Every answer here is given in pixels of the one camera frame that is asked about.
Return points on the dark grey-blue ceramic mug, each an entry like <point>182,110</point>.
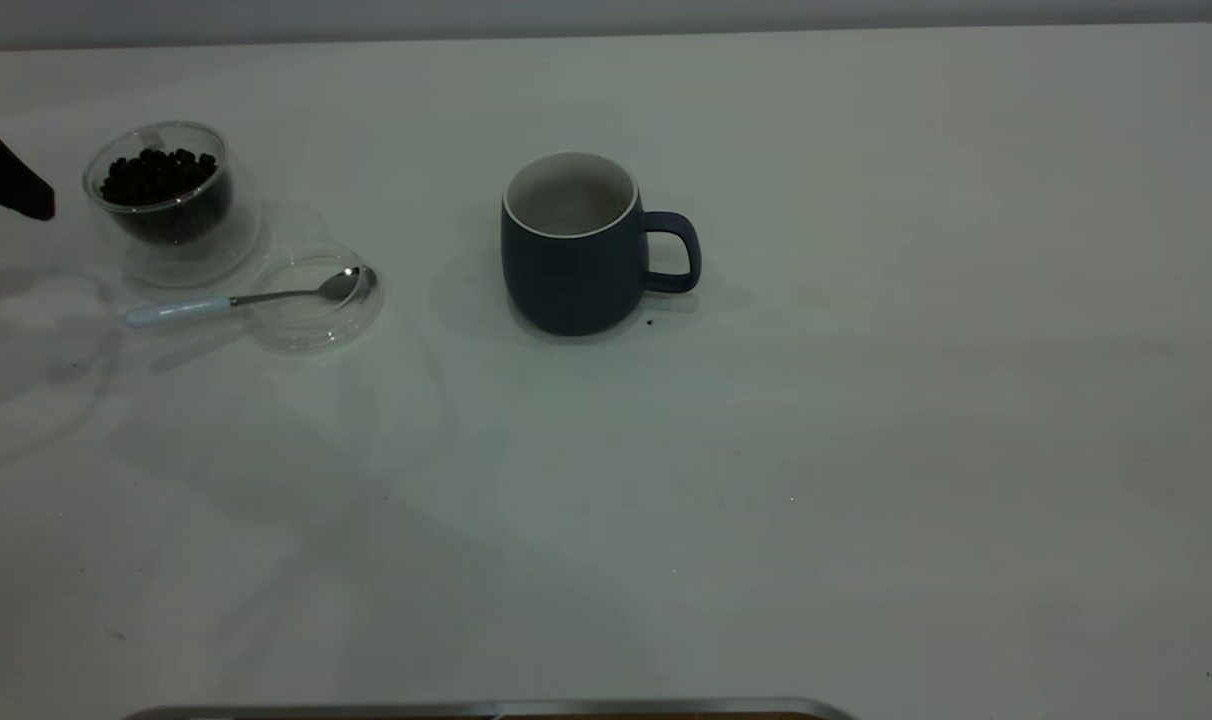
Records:
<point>571,280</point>

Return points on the clear double-wall glass jar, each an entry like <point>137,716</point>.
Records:
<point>191,250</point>

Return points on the clear round glass lid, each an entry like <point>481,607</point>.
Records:
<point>311,325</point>

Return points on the black beans in jar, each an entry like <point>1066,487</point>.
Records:
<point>156,180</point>

